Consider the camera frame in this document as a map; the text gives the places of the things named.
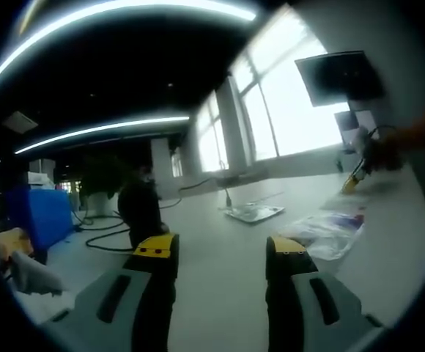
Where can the black wall-mounted monitor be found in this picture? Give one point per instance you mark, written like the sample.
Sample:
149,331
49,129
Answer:
340,78

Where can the blue plastic crate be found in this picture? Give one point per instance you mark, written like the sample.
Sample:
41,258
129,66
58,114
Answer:
44,220

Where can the large window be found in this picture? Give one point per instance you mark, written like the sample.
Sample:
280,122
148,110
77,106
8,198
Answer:
282,110

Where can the white table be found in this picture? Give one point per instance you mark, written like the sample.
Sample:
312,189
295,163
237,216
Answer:
216,264

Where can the long ceiling light strip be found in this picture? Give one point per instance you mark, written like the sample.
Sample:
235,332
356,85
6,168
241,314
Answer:
106,18
99,130

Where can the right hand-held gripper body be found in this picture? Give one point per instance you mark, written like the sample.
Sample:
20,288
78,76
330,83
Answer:
381,150

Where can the cardboard box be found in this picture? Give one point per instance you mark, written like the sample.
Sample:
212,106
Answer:
14,240

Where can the ceiling air vent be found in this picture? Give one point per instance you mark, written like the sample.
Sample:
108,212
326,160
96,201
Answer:
19,121

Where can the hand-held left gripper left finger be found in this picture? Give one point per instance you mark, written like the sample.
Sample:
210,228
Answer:
117,311

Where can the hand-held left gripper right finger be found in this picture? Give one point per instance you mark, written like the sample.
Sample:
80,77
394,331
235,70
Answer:
300,311

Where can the potted green plant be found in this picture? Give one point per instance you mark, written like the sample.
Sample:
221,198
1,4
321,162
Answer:
99,183

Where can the white plastic sheet goods packet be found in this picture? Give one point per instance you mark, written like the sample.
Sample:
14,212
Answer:
326,234

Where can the black barcode scanner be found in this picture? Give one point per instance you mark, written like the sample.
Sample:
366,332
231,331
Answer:
141,209

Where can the white power strip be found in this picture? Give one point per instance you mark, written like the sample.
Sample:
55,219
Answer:
253,213

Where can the white boxes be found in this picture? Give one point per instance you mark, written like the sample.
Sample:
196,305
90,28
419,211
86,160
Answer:
40,177

